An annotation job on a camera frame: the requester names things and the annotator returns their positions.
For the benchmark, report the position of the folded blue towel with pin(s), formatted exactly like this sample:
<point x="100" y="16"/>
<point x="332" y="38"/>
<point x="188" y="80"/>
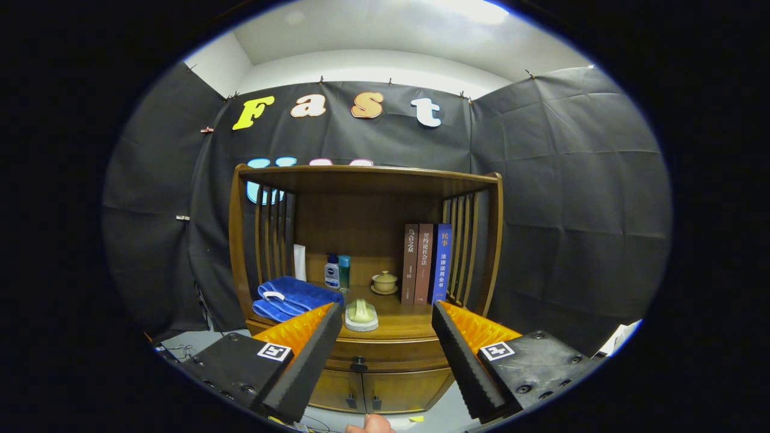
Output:
<point x="295" y="294"/>

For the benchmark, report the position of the beige lidded ceramic cup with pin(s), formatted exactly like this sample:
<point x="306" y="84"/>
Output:
<point x="384" y="282"/>

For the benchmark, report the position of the wooden drawer with black knob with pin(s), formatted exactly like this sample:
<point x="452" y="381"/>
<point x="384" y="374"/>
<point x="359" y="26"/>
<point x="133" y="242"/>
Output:
<point x="397" y="356"/>

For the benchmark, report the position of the blue book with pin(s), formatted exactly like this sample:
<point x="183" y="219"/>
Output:
<point x="442" y="261"/>

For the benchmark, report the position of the black backdrop cloth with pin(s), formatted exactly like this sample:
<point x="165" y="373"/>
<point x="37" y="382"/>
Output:
<point x="559" y="192"/>

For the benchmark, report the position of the teal bottle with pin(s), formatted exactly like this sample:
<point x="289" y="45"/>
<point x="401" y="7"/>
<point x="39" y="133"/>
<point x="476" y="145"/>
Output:
<point x="344" y="273"/>

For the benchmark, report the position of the wooden cabinet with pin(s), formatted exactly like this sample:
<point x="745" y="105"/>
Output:
<point x="361" y="210"/>

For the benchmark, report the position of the white bottle with blue cap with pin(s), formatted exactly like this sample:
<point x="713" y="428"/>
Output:
<point x="331" y="273"/>

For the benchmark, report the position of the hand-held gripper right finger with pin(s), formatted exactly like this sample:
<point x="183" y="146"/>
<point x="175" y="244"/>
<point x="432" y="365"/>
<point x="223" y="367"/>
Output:
<point x="466" y="365"/>

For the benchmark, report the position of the white tube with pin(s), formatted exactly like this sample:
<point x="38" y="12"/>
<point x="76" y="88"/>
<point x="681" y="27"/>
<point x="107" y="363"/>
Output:
<point x="299" y="263"/>

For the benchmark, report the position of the black electronic box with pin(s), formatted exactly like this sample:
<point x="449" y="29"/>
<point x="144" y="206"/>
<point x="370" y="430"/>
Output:
<point x="166" y="353"/>

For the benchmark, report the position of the wooden countertop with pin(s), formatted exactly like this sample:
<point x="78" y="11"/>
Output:
<point x="403" y="319"/>

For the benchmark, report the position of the dark brown book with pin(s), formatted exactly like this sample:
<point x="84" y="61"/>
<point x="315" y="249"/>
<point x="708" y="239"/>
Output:
<point x="409" y="264"/>

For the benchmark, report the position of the reddish brown book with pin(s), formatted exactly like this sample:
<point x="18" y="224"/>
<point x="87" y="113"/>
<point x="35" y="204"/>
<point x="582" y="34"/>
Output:
<point x="424" y="264"/>

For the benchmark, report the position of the white object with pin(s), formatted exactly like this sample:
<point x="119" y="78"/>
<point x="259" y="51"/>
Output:
<point x="619" y="337"/>

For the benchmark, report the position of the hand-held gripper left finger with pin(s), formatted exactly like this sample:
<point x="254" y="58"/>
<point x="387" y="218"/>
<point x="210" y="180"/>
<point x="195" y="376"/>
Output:
<point x="307" y="365"/>

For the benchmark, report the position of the wooden cabinet door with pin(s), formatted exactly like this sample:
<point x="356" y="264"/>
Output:
<point x="406" y="391"/>
<point x="337" y="391"/>

